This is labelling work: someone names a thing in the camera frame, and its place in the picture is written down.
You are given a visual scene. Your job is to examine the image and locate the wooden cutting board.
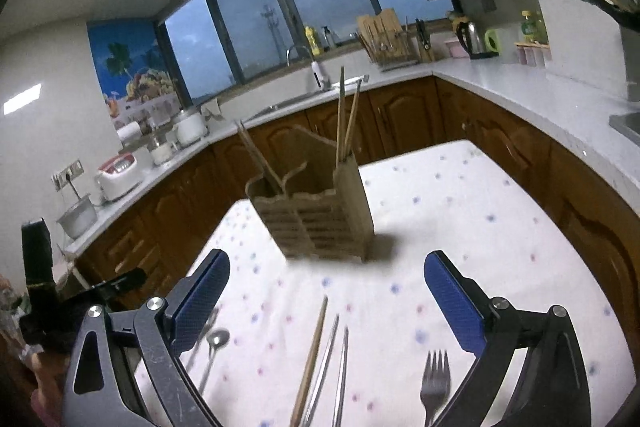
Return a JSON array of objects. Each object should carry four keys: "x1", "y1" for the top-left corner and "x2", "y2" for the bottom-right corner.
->
[{"x1": 357, "y1": 8, "x2": 403, "y2": 42}]

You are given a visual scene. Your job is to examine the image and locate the steel fork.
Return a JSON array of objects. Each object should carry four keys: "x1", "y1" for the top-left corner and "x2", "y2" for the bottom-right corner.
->
[{"x1": 421, "y1": 349, "x2": 452, "y2": 427}]

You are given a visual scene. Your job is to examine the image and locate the white electric cooker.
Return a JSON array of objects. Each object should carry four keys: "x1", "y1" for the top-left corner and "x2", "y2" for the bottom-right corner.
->
[{"x1": 172, "y1": 108, "x2": 208, "y2": 146}]

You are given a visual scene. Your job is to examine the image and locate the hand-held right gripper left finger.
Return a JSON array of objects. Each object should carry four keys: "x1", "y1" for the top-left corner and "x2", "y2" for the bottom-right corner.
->
[{"x1": 61, "y1": 248, "x2": 232, "y2": 427}]

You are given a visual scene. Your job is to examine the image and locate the gas stove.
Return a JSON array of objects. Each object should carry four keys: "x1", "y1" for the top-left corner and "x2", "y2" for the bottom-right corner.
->
[{"x1": 609, "y1": 109, "x2": 640, "y2": 146}]

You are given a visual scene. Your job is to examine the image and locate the wooden lower cabinets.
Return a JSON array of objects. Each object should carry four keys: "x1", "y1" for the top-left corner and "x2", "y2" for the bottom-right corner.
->
[{"x1": 75, "y1": 74, "x2": 640, "y2": 358}]

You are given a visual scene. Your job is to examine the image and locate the green bottle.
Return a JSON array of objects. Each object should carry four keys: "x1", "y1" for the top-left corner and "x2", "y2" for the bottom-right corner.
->
[{"x1": 520, "y1": 10, "x2": 548, "y2": 45}]

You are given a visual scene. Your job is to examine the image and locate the spice jar set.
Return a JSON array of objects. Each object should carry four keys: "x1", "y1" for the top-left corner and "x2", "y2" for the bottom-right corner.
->
[{"x1": 515, "y1": 41, "x2": 551, "y2": 68}]

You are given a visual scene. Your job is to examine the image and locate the kitchen window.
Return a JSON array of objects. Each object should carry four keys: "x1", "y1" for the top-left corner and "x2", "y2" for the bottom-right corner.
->
[{"x1": 159, "y1": 0, "x2": 451, "y2": 105}]

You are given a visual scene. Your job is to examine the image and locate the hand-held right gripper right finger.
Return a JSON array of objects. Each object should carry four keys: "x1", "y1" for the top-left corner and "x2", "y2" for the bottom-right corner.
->
[{"x1": 423, "y1": 250, "x2": 592, "y2": 427}]

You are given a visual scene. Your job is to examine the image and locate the steel electric kettle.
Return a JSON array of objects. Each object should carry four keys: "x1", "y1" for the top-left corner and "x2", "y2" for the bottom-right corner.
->
[{"x1": 452, "y1": 19, "x2": 488, "y2": 58}]

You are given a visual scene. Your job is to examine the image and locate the steel sink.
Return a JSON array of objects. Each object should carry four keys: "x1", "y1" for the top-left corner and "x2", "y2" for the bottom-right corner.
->
[{"x1": 247, "y1": 74, "x2": 371, "y2": 118}]

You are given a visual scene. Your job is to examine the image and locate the white box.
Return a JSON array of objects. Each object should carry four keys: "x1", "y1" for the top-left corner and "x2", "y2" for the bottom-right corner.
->
[{"x1": 499, "y1": 29, "x2": 521, "y2": 62}]

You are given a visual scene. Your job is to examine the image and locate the steel inner pot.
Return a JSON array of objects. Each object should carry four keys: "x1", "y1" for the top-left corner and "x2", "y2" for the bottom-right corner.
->
[{"x1": 56, "y1": 194, "x2": 98, "y2": 239}]

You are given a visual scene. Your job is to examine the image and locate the small white jar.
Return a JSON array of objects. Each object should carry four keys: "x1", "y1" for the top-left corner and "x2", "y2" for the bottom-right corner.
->
[{"x1": 149, "y1": 137, "x2": 175, "y2": 165}]

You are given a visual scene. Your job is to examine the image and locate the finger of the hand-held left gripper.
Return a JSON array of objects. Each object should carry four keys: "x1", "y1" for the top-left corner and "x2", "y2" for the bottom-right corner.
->
[
  {"x1": 21, "y1": 218, "x2": 55, "y2": 293},
  {"x1": 90, "y1": 269, "x2": 148, "y2": 303}
]

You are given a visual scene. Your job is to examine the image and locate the white rice cooker red panel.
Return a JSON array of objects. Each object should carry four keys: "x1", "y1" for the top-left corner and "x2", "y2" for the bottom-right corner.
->
[{"x1": 95, "y1": 152, "x2": 140, "y2": 202}]

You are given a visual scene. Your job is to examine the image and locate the white kitchen counter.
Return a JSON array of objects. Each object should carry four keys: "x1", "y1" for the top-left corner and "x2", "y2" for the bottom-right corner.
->
[{"x1": 62, "y1": 54, "x2": 640, "y2": 258}]

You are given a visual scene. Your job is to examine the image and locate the wooden utensil holder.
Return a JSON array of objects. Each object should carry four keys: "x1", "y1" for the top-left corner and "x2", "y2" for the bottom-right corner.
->
[{"x1": 245, "y1": 124, "x2": 375, "y2": 264}]

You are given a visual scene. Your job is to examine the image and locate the wall power socket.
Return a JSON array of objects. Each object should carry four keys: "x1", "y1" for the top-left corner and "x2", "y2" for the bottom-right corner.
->
[{"x1": 51, "y1": 160, "x2": 85, "y2": 188}]

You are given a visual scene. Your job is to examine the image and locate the tropical fruit wall poster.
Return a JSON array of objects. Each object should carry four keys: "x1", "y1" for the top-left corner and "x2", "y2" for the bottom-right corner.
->
[{"x1": 87, "y1": 21, "x2": 188, "y2": 128}]

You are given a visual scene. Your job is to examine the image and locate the wooden dish rack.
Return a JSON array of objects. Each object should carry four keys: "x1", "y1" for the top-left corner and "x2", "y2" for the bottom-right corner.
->
[{"x1": 356, "y1": 24, "x2": 420, "y2": 70}]

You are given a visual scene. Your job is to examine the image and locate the person's left forearm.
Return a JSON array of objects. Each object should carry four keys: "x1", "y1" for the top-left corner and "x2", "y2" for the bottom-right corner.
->
[{"x1": 0, "y1": 347, "x2": 68, "y2": 427}]

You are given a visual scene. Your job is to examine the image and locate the white tap filter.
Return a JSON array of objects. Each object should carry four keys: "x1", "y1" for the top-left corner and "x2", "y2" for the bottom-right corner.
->
[{"x1": 311, "y1": 61, "x2": 331, "y2": 92}]

